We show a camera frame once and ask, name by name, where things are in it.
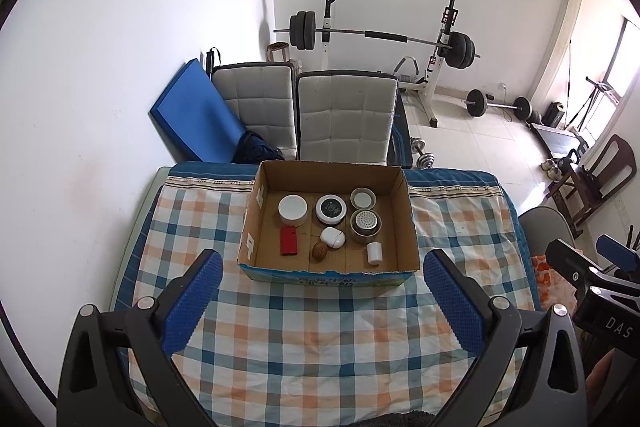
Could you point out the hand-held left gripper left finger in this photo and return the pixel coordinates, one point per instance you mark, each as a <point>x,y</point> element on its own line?
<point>195,302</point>

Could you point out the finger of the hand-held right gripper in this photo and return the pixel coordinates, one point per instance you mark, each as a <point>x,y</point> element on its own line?
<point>615,252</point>
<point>567,262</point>

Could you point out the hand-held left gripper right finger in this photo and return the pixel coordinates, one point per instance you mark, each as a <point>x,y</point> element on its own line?
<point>455,302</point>

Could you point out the small white cup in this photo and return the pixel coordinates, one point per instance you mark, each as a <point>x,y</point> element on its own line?
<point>374,253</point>

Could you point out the red box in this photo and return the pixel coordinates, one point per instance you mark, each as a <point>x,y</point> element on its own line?
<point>288,241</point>

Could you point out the metal cup with strainer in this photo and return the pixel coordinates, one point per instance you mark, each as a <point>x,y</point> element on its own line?
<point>366,223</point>

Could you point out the printed cardboard box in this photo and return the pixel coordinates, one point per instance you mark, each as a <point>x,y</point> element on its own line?
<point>325,279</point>

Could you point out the brown walnut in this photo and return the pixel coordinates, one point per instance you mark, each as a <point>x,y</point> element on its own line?
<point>319,252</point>

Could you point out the white round container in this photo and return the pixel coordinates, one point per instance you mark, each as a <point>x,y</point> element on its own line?
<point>293,208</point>

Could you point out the white egg-shaped object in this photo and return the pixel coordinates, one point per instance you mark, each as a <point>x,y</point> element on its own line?
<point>332,237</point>

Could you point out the round white black-faced device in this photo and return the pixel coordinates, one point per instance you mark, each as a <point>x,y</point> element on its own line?
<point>330,208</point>

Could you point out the person's right hand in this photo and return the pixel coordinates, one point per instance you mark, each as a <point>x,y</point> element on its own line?
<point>600,387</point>

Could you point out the orange patterned cloth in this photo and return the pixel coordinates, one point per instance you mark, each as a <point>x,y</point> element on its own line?
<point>552,282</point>

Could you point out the grey chair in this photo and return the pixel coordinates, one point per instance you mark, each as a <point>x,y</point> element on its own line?
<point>545,232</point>

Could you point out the dark wooden chair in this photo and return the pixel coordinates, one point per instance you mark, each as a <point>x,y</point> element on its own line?
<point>612,162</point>

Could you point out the pair of shoes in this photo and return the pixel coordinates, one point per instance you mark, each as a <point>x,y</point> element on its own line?
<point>552,169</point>

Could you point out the checkered tablecloth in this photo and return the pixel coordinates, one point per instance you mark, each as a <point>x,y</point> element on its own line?
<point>300,347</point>

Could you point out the black treadmill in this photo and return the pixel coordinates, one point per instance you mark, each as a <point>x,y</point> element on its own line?
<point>557,138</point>

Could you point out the black speaker box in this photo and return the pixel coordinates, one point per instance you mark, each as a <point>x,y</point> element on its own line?
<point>554,114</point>

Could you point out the black weight plates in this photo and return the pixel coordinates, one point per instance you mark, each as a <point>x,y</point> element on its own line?
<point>536,117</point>

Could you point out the black tripod stand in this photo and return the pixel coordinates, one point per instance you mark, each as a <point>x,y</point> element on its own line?
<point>592,104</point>

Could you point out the metal dumbbell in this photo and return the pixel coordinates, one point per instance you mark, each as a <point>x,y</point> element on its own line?
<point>424,154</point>

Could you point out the dark blue quilted cloth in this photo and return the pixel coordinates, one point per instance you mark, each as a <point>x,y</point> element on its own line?
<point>257,147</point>

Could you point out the short barbell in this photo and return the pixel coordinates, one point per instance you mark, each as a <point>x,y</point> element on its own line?
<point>475,103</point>

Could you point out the blue foam mat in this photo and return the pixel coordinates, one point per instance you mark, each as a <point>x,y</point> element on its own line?
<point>200,112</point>

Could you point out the window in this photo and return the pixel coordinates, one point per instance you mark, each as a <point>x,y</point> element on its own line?
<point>627,57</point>

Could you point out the white padded chair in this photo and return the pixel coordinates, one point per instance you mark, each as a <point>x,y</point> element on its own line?
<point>255,107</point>
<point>345,122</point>

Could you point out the white squat rack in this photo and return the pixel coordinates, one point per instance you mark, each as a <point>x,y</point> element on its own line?
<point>434,72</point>

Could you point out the wooden stool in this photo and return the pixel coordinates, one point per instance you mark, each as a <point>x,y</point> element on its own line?
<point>279,53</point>

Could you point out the barbell with black plates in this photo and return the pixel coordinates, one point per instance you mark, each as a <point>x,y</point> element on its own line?
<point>302,29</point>

